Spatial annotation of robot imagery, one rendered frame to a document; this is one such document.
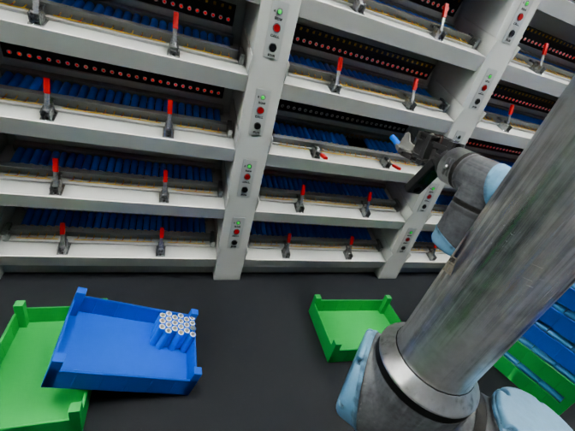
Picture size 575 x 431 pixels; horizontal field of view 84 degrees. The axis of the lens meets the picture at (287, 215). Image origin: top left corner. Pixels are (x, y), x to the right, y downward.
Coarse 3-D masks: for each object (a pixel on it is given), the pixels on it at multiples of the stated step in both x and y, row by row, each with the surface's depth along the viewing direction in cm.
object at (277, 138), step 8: (280, 136) 98; (288, 136) 99; (288, 144) 100; (296, 144) 100; (304, 144) 101; (312, 144) 101; (320, 144) 102; (328, 144) 103; (336, 144) 105; (328, 152) 103; (344, 152) 107; (352, 152) 107; (360, 152) 108; (368, 152) 109; (376, 152) 110; (384, 152) 112; (400, 160) 115; (408, 160) 115
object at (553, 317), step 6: (546, 312) 96; (552, 312) 95; (558, 312) 94; (540, 318) 98; (546, 318) 96; (552, 318) 95; (558, 318) 94; (564, 318) 93; (552, 324) 95; (558, 324) 94; (564, 324) 93; (570, 324) 92; (558, 330) 94; (564, 330) 93; (570, 330) 92; (564, 336) 93; (570, 336) 92
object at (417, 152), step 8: (424, 136) 83; (432, 136) 80; (440, 136) 80; (416, 144) 85; (424, 144) 82; (432, 144) 81; (440, 144) 80; (448, 144) 77; (456, 144) 76; (416, 152) 85; (424, 152) 82; (432, 152) 82; (440, 152) 80; (416, 160) 84; (424, 160) 83
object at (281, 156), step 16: (288, 112) 107; (368, 128) 118; (272, 160) 96; (288, 160) 97; (304, 160) 98; (320, 160) 100; (336, 160) 103; (352, 160) 106; (368, 160) 109; (368, 176) 109; (384, 176) 111; (400, 176) 113
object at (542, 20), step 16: (224, 0) 88; (240, 0) 89; (240, 16) 91; (544, 16) 117; (240, 32) 93; (336, 32) 100; (560, 32) 122; (0, 48) 80; (384, 48) 107; (0, 64) 82; (96, 80) 90; (224, 96) 101; (544, 96) 136; (352, 128) 119; (192, 160) 109
